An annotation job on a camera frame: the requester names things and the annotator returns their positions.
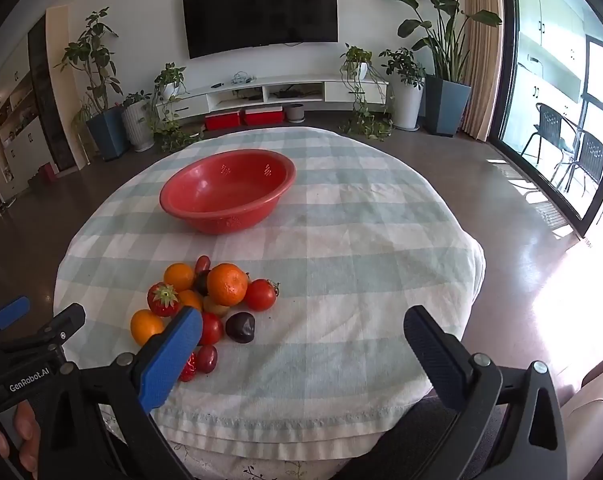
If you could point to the person's left hand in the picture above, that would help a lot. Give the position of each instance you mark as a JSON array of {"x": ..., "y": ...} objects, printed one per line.
[{"x": 26, "y": 435}]

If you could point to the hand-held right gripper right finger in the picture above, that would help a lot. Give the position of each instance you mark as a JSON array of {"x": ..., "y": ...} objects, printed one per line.
[{"x": 434, "y": 355}]

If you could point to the black media device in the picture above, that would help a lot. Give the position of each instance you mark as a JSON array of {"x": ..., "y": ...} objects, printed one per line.
[{"x": 289, "y": 94}]

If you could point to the beige sofa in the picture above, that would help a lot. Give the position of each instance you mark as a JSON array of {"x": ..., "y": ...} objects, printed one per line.
[{"x": 596, "y": 410}]

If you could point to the large bird-of-paradise plant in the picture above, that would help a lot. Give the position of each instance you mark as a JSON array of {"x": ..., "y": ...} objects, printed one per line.
[{"x": 441, "y": 20}]

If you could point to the checked green white tablecloth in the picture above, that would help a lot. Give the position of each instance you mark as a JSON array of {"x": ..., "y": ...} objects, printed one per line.
[{"x": 341, "y": 270}]

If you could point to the white television cabinet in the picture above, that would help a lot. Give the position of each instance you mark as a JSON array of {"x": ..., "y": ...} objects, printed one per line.
[{"x": 341, "y": 91}]

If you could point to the schefflera plant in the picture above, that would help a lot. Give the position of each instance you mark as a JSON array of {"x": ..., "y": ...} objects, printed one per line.
[{"x": 404, "y": 65}]

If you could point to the glass sliding door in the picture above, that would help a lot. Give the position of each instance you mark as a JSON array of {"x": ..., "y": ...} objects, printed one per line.
[{"x": 546, "y": 85}]

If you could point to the red storage box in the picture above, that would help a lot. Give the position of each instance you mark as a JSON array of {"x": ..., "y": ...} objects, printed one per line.
[
  {"x": 264, "y": 116},
  {"x": 222, "y": 120}
]

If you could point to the large dark plum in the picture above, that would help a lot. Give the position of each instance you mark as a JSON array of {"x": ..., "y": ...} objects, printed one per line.
[{"x": 240, "y": 327}]

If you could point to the red tomato with stem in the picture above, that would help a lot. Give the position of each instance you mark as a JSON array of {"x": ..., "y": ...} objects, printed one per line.
[{"x": 260, "y": 295}]

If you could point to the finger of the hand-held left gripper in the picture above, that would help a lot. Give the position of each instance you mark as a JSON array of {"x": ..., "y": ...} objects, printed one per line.
[
  {"x": 66, "y": 321},
  {"x": 11, "y": 312}
]

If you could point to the small red box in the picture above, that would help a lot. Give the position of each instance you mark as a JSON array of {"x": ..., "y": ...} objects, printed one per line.
[{"x": 46, "y": 175}]

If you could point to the grey-blue square plant pot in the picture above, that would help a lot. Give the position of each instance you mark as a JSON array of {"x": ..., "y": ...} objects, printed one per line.
[{"x": 446, "y": 105}]

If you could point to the white shelving cabinet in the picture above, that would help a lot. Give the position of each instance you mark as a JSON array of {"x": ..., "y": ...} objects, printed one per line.
[{"x": 11, "y": 130}]

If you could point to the floral cloth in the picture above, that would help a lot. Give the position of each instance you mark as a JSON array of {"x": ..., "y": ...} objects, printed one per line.
[{"x": 241, "y": 465}]

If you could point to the small green potted plant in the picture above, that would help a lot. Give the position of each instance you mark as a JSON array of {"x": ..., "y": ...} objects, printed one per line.
[{"x": 134, "y": 97}]

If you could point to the white ribbed plant pot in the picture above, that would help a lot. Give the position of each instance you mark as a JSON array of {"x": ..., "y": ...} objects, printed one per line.
[{"x": 137, "y": 130}]

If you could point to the tall leafy tree plant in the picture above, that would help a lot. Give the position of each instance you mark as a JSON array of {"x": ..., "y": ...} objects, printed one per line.
[{"x": 93, "y": 55}]

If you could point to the dark glass door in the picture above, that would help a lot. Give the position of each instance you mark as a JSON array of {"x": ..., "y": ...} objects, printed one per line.
[{"x": 46, "y": 95}]

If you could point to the black balcony chair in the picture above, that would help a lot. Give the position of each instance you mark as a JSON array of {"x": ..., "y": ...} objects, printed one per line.
[
  {"x": 549, "y": 127},
  {"x": 589, "y": 157}
]

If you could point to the trailing pothos plant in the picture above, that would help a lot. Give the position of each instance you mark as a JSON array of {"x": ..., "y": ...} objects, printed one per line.
[
  {"x": 355, "y": 56},
  {"x": 170, "y": 76}
]

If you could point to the round red tomato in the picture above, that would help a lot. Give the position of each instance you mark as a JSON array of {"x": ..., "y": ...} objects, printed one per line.
[{"x": 212, "y": 329}]

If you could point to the black mesh chair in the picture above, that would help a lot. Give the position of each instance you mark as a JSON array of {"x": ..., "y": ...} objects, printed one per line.
[{"x": 416, "y": 435}]

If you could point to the tall white plant pot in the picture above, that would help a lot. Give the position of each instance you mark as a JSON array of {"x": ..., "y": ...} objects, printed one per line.
[{"x": 406, "y": 102}]

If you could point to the small grey plant pot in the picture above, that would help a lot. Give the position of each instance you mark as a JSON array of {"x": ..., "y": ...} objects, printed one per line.
[{"x": 295, "y": 112}]

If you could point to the red plastic colander bowl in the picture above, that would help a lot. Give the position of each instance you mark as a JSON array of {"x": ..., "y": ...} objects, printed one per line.
[{"x": 226, "y": 195}]

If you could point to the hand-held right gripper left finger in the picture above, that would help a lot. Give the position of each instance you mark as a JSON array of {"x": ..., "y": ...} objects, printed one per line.
[{"x": 174, "y": 355}]

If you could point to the black wall television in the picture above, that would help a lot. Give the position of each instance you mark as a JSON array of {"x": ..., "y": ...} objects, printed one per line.
[{"x": 260, "y": 12}]

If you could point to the beige curtain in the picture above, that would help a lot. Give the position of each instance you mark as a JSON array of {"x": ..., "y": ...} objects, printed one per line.
[{"x": 481, "y": 50}]

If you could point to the blue square plant pot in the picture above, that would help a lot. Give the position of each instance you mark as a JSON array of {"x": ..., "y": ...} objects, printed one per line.
[{"x": 106, "y": 132}]

